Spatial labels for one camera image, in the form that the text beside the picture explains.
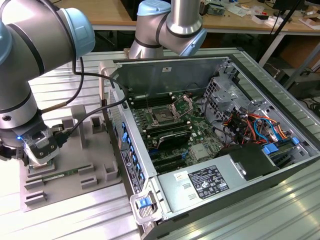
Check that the pink and white box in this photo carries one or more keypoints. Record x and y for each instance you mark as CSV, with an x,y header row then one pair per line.
x,y
312,22

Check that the black expansion card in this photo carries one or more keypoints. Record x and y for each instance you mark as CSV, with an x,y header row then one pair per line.
x,y
175,140

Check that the black computer tower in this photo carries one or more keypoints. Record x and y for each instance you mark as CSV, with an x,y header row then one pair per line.
x,y
305,85

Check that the green motherboard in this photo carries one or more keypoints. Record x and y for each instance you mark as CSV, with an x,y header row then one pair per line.
x,y
200,132

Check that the open grey PC case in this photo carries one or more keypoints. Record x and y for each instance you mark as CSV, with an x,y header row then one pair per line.
x,y
175,72

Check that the green RAM stick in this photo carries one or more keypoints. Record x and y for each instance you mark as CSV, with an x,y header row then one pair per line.
x,y
62,173

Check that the thin metal locking lever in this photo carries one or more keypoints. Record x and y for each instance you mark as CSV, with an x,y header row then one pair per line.
x,y
148,102

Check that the blue case latch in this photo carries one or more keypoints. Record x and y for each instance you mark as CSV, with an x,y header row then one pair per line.
x,y
144,203

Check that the white cardboard box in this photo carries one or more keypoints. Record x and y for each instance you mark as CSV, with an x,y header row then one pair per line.
x,y
268,21

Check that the wooden desk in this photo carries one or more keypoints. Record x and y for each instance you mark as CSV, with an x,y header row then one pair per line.
x,y
112,10

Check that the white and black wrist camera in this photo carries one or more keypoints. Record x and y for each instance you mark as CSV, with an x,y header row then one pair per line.
x,y
45,150

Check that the white papers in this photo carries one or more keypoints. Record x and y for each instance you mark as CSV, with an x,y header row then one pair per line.
x,y
237,10

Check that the silver power supply unit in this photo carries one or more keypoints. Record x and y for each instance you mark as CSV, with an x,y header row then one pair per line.
x,y
170,195

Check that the silver perforated drive cage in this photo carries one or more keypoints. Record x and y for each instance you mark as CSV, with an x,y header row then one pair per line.
x,y
220,97

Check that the black monitor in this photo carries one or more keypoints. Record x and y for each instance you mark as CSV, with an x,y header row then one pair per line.
x,y
128,7

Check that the black plastic fan shroud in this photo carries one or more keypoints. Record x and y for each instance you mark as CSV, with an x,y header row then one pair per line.
x,y
250,160

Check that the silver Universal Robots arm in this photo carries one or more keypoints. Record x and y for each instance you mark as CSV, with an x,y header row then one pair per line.
x,y
37,42

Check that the brown cardboard box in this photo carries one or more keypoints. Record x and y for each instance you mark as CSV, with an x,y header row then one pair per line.
x,y
300,55

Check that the small blue plastic tab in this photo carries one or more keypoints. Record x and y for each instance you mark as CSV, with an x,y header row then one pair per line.
x,y
295,141

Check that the black RAM slot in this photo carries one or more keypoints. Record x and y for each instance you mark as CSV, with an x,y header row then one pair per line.
x,y
160,102
172,130
160,97
170,125

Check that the black expansion slot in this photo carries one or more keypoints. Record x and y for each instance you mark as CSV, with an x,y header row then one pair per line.
x,y
170,160
172,166

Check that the grey plastic parts rack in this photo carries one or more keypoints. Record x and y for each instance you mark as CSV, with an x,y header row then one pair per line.
x,y
75,160

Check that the silver chipset heat sink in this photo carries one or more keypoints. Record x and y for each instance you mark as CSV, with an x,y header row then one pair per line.
x,y
201,152

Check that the CPU socket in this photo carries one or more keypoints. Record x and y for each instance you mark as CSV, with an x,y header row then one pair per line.
x,y
162,115

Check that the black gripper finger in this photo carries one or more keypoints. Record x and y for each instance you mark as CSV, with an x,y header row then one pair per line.
x,y
26,158

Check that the blue disk carrier latch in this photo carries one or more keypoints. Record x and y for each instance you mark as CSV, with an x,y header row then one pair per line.
x,y
270,149

